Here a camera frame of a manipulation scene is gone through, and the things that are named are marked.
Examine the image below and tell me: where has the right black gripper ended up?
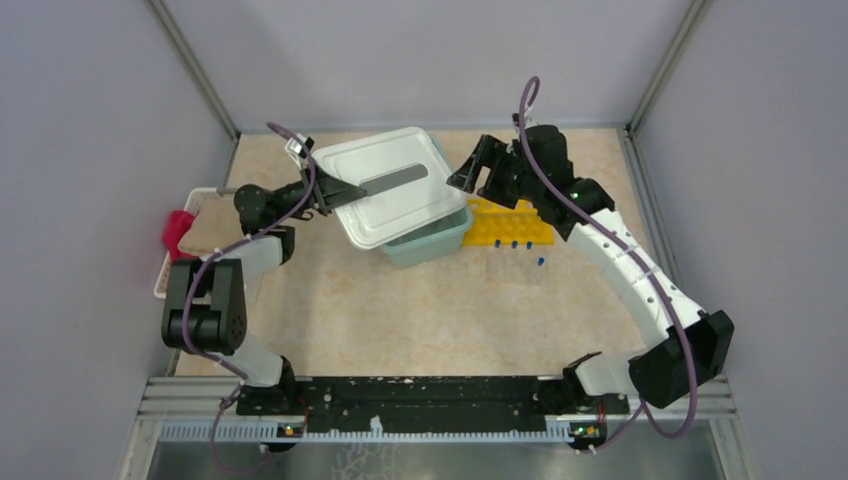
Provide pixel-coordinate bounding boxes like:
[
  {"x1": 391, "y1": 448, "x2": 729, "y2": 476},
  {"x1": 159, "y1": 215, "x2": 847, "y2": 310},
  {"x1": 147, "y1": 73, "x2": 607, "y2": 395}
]
[{"x1": 447, "y1": 135, "x2": 542, "y2": 210}]

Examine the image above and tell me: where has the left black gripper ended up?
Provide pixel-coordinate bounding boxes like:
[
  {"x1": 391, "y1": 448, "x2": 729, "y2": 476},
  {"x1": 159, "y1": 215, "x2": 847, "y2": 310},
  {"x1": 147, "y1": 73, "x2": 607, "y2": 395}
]
[{"x1": 273, "y1": 156, "x2": 372, "y2": 222}]

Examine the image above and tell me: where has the white plastic lid tray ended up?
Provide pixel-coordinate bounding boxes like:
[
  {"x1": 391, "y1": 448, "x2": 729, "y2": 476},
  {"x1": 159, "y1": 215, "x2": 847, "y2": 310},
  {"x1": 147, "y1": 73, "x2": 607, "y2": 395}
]
[{"x1": 313, "y1": 127, "x2": 466, "y2": 250}]

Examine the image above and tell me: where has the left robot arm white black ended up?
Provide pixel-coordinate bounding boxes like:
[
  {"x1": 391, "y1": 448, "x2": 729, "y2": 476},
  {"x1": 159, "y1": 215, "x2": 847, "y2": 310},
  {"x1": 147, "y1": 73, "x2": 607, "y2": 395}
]
[{"x1": 161, "y1": 166, "x2": 369, "y2": 414}]

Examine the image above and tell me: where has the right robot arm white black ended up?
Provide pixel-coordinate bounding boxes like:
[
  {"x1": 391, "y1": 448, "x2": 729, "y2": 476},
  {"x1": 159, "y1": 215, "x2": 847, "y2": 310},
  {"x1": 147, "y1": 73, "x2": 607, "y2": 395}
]
[{"x1": 447, "y1": 125, "x2": 735, "y2": 412}]

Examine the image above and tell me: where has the yellow test tube rack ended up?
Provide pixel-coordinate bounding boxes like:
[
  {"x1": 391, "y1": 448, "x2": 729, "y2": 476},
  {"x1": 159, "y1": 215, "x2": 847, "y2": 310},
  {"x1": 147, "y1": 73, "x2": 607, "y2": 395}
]
[{"x1": 462, "y1": 198, "x2": 555, "y2": 247}]

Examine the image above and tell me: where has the teal plastic tub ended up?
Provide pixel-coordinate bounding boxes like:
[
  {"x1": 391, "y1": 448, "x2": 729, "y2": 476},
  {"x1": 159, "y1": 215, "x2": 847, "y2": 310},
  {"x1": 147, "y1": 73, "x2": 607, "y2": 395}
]
[{"x1": 376, "y1": 130, "x2": 472, "y2": 269}]

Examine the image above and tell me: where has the beige cloth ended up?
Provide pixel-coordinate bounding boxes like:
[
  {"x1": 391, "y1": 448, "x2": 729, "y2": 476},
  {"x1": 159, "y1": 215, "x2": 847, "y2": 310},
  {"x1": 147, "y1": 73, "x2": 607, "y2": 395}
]
[{"x1": 177, "y1": 198, "x2": 245, "y2": 256}]

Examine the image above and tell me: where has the white perforated basket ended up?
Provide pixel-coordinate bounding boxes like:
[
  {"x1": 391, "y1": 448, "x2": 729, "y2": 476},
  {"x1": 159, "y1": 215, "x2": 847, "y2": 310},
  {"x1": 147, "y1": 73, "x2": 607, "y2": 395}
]
[{"x1": 154, "y1": 187, "x2": 233, "y2": 300}]

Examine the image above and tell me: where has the pink cloth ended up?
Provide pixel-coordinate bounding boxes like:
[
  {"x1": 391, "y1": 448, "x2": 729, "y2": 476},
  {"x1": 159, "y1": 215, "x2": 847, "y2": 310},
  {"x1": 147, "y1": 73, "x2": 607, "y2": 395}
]
[{"x1": 161, "y1": 210, "x2": 195, "y2": 262}]

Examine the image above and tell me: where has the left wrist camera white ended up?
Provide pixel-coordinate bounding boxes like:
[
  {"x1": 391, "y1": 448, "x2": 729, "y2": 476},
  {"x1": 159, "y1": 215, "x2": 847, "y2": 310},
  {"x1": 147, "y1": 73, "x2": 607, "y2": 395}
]
[{"x1": 284, "y1": 134, "x2": 314, "y2": 169}]

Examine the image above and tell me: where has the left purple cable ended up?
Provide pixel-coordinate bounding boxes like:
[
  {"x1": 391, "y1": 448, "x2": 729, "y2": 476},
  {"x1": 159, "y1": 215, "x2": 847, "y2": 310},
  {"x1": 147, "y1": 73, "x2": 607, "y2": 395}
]
[{"x1": 180, "y1": 121, "x2": 318, "y2": 477}]

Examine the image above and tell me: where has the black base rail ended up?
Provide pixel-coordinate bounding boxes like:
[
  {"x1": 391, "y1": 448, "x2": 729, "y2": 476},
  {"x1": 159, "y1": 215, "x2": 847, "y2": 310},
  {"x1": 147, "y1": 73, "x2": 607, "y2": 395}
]
[{"x1": 236, "y1": 376, "x2": 630, "y2": 434}]

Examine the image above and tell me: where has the white cable duct strip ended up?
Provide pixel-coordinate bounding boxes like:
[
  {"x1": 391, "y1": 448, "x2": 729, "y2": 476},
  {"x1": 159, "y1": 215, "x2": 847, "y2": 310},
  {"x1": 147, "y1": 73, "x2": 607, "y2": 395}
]
[{"x1": 158, "y1": 421, "x2": 607, "y2": 444}]

